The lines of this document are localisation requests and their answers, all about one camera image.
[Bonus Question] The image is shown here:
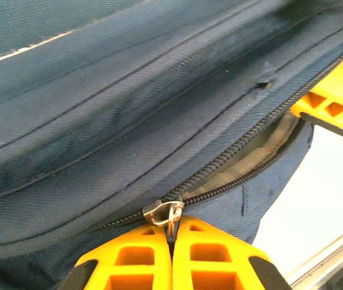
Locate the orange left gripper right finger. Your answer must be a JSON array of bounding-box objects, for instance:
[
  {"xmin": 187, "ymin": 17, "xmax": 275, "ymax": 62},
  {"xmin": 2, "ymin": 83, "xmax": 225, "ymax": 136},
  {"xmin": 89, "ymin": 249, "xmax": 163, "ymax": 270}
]
[{"xmin": 172, "ymin": 215, "xmax": 293, "ymax": 290}]

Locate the aluminium table rail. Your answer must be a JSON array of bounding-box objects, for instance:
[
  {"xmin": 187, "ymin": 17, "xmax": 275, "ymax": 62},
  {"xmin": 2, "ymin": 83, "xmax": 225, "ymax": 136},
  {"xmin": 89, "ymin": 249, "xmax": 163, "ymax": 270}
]
[{"xmin": 286, "ymin": 220, "xmax": 343, "ymax": 290}]

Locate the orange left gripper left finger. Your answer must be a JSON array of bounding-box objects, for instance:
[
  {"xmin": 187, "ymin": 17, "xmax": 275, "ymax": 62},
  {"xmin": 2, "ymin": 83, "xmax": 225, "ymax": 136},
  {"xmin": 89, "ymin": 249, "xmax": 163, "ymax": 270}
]
[{"xmin": 57, "ymin": 225, "xmax": 172, "ymax": 290}]

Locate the navy blue backpack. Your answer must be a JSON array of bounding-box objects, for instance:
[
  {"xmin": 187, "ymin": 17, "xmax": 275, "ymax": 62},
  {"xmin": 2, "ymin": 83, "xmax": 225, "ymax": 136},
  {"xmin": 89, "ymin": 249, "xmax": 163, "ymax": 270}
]
[{"xmin": 0, "ymin": 0, "xmax": 343, "ymax": 290}]

